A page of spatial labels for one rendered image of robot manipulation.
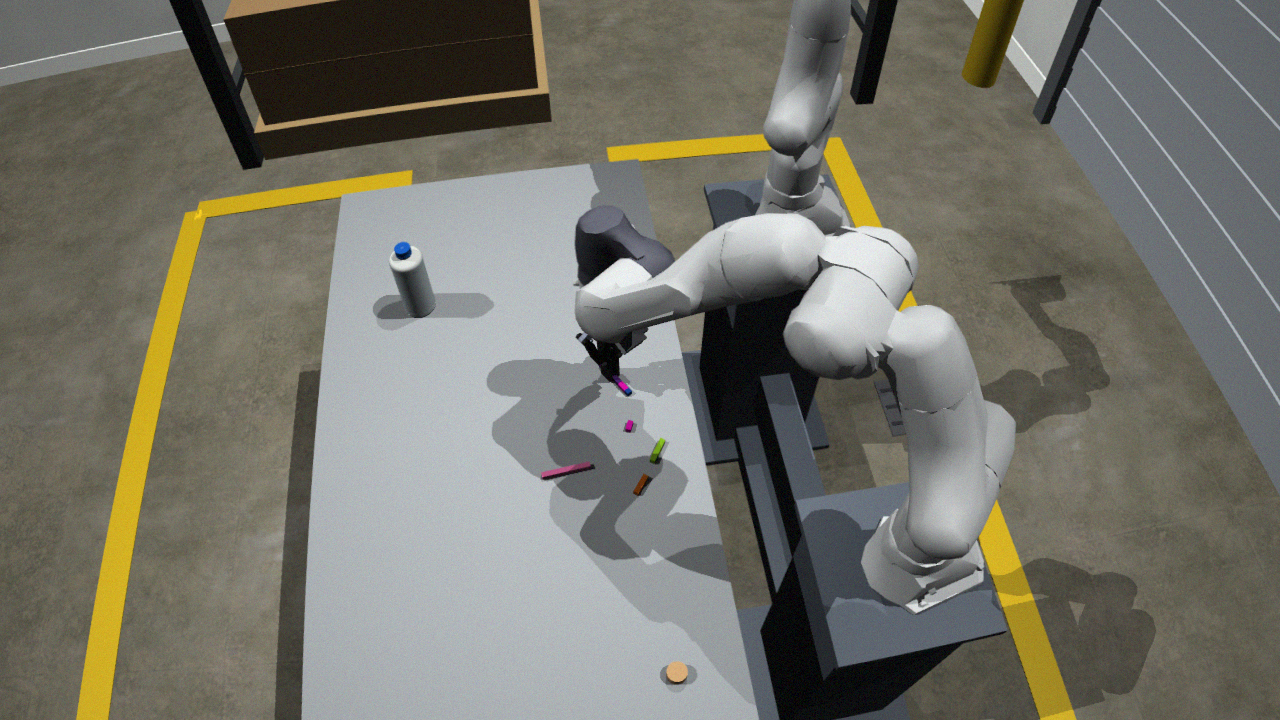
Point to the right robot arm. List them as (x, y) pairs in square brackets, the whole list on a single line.
[(814, 51)]

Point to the white plastic bottle with blue cap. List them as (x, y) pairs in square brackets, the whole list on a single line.
[(412, 280)]

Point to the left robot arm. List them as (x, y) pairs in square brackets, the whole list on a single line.
[(845, 320)]

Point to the brown cylinder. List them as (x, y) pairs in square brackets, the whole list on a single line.
[(676, 673)]

